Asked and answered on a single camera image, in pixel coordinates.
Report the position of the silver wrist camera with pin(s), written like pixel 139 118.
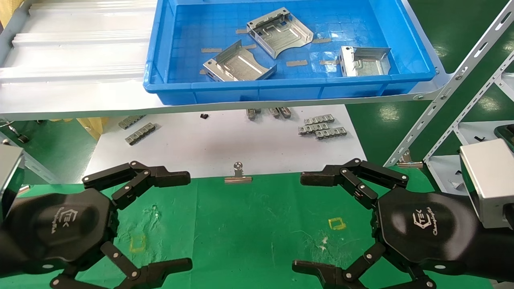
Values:
pixel 10 176
pixel 490 180

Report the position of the blue plastic bin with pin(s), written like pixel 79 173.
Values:
pixel 281 90

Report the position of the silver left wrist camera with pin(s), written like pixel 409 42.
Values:
pixel 10 176

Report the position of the white slotted angle upright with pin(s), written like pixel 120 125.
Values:
pixel 461 71
pixel 474 102

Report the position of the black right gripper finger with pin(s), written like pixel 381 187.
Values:
pixel 321 177

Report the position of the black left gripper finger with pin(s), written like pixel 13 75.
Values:
pixel 168 178

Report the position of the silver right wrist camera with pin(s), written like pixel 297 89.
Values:
pixel 490 180

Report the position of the green table mat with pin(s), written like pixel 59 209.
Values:
pixel 249 224

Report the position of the galvanized sheet metal bracket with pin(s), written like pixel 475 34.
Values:
pixel 237 66
pixel 369 66
pixel 281 38

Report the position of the white side rack shelf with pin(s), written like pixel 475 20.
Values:
pixel 474 130

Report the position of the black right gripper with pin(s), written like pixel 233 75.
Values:
pixel 425 233

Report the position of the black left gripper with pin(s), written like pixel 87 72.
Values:
pixel 60 228

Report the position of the white slotted angle brace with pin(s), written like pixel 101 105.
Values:
pixel 506 86

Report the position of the grey metal link strip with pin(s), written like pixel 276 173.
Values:
pixel 274 112
pixel 253 113
pixel 313 129
pixel 331 133
pixel 285 112
pixel 319 119
pixel 131 121
pixel 139 134

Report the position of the grey metal frame beam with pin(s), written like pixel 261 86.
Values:
pixel 40 168

